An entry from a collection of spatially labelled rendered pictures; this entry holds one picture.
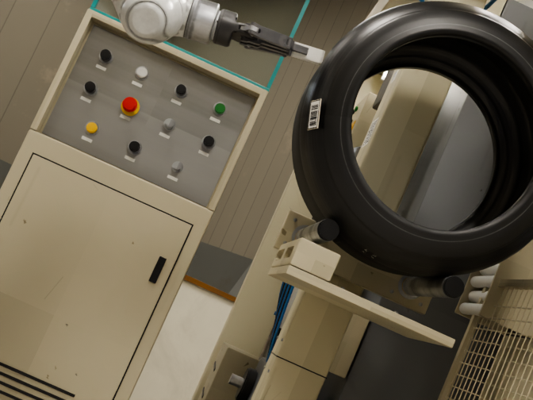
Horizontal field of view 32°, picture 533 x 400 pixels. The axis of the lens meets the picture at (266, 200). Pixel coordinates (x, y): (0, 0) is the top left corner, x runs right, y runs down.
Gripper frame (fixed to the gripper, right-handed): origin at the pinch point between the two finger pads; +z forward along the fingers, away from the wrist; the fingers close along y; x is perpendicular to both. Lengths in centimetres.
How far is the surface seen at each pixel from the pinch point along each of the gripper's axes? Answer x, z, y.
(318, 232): 36.9, 11.4, -9.1
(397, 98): -3.7, 26.4, 27.7
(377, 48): -1.9, 12.4, -12.2
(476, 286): 34, 60, 36
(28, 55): -127, -225, 762
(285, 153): -74, 45, 566
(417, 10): -12.4, 18.6, -10.7
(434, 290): 41, 39, -2
